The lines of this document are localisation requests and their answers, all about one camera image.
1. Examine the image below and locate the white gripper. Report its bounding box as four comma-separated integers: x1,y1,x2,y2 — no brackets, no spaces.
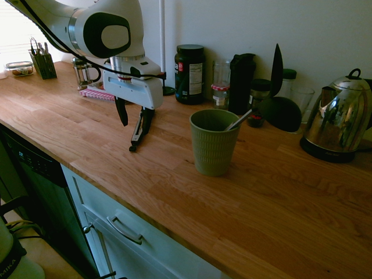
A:
102,56,164,135

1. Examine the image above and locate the green ribbed utensil holder cup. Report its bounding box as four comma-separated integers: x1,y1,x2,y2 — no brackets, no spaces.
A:
189,109,241,177

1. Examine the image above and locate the dark mesh cutlery holder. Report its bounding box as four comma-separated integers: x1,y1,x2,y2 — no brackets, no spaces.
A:
28,49,58,80

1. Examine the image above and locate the glass French press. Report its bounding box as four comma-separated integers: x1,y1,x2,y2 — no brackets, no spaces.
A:
71,56,102,91

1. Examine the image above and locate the black protein powder tub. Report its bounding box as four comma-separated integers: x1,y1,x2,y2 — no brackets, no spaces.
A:
174,44,206,106

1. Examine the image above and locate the jar with red checked lid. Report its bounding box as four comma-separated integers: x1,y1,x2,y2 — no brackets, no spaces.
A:
210,83,231,110

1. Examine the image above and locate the clear empty glass jar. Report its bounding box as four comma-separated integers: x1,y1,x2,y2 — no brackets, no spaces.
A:
212,60,232,87

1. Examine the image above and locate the black shaker bottle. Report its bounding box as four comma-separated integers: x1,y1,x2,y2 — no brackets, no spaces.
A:
228,53,257,116

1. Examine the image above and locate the black dishwasher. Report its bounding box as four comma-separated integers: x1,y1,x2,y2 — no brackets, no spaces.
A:
0,124,98,278

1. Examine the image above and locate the glass food container with lid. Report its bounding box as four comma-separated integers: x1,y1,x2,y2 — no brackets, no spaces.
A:
4,60,34,78

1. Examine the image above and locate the coffee jar with black lid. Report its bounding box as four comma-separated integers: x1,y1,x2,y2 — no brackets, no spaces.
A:
246,78,271,128

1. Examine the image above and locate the white cabinet drawer front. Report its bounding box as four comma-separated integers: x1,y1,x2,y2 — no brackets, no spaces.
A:
60,164,233,279

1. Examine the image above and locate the white window blind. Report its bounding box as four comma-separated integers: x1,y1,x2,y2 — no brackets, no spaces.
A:
0,0,51,62

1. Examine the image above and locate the black pointed leaf-shaped piece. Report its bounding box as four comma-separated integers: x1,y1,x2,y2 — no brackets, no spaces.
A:
270,43,284,99

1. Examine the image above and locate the clear jar with green lid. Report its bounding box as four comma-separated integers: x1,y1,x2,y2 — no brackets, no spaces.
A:
282,68,298,99

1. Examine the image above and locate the clear glass tumbler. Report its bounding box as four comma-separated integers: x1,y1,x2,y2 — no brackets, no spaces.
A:
290,87,316,125

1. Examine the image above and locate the black kettle base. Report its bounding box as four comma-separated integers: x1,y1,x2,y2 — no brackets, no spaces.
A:
299,136,357,164

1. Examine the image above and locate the stainless steel electric kettle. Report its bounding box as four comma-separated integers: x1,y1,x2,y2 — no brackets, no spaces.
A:
302,68,372,152

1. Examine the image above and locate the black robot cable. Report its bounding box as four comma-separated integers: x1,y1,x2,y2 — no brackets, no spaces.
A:
16,0,167,80

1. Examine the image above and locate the silver utensil handle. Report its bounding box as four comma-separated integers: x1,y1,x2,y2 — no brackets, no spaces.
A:
223,109,253,132

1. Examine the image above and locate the silver drawer pull handle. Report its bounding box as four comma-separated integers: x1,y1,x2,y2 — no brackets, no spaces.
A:
105,216,144,245

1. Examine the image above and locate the silver vertical cabinet handle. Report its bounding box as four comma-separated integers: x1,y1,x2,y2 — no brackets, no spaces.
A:
98,231,113,277

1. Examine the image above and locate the yellow-green cable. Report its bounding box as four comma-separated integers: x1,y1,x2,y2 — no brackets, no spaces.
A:
5,220,39,234

